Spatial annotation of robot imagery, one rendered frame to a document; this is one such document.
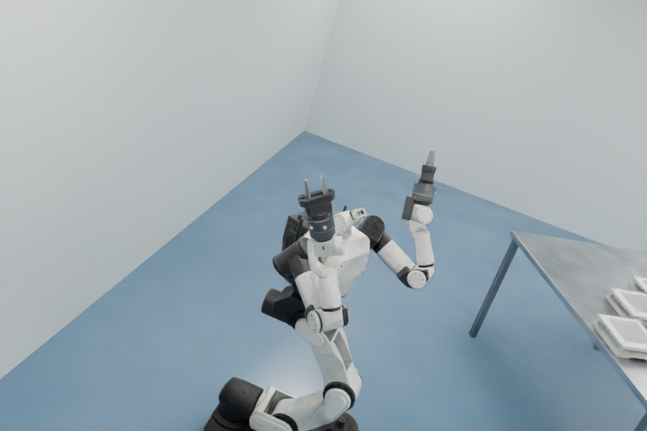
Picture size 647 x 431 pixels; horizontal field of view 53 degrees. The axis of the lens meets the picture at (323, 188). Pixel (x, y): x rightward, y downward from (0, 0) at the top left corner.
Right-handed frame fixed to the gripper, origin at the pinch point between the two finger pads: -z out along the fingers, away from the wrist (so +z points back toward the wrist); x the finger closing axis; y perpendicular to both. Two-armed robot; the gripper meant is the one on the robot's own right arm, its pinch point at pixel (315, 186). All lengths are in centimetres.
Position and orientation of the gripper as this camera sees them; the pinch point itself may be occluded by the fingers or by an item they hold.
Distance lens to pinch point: 211.1
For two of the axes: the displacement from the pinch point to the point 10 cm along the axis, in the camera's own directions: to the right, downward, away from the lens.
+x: 9.4, -2.5, 2.1
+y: 2.9, 3.7, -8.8
